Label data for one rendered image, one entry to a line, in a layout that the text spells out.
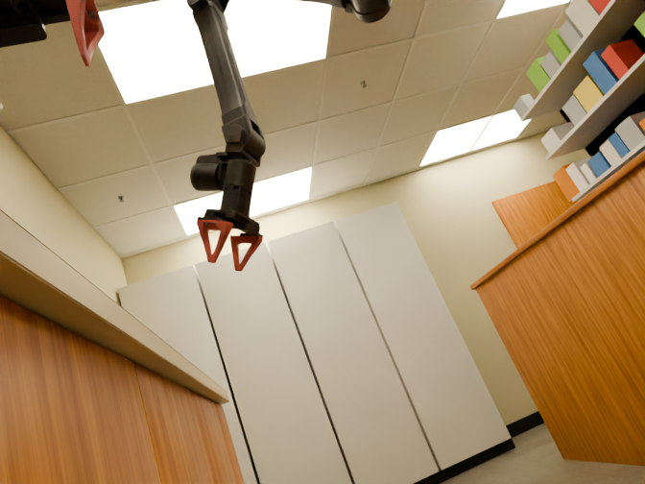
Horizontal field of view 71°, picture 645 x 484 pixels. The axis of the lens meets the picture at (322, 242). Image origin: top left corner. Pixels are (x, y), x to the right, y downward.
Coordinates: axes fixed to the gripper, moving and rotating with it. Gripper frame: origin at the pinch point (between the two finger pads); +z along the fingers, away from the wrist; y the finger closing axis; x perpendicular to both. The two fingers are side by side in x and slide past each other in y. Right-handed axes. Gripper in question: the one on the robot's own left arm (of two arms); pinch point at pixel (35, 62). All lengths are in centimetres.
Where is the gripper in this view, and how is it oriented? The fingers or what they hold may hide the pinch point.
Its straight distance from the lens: 51.5
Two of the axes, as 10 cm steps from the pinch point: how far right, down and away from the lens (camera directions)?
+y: -9.2, 2.9, -2.5
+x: 1.2, -4.0, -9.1
